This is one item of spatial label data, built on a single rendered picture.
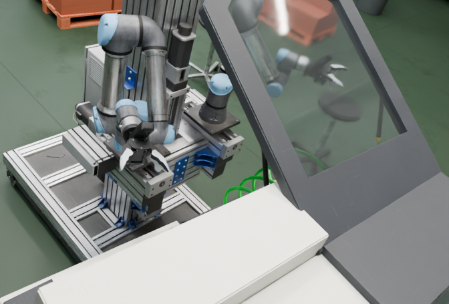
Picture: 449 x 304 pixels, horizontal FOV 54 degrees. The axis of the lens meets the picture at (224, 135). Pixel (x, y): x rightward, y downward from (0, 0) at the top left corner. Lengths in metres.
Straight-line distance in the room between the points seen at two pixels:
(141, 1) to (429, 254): 1.45
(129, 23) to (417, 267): 1.23
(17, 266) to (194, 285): 1.99
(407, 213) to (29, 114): 3.08
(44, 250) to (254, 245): 2.01
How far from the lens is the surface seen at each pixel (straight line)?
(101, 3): 5.23
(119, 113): 1.58
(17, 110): 3.96
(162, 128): 1.67
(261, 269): 1.11
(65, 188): 3.02
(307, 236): 1.23
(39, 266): 2.92
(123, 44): 1.69
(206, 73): 4.55
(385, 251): 1.39
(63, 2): 5.04
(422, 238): 1.51
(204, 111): 2.32
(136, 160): 1.48
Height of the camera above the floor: 2.42
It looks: 38 degrees down
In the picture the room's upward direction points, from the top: 17 degrees clockwise
